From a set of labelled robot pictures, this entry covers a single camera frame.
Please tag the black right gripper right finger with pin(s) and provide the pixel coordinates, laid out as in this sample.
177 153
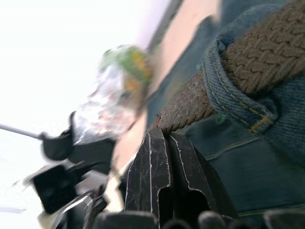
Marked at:
190 171

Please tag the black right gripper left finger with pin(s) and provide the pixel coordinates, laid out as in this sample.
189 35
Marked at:
143 181

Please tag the brown braided belt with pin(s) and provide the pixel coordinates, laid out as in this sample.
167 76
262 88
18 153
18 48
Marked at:
262 50

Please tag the blue denim shorts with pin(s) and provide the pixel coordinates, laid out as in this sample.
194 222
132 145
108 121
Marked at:
252 174

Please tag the black device with grey rod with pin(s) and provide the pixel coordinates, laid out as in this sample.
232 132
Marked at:
93 152

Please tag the clear plastic bottle green label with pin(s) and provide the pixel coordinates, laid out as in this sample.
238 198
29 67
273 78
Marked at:
112 100

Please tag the black box-shaped device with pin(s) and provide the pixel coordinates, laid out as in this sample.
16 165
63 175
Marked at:
53 188

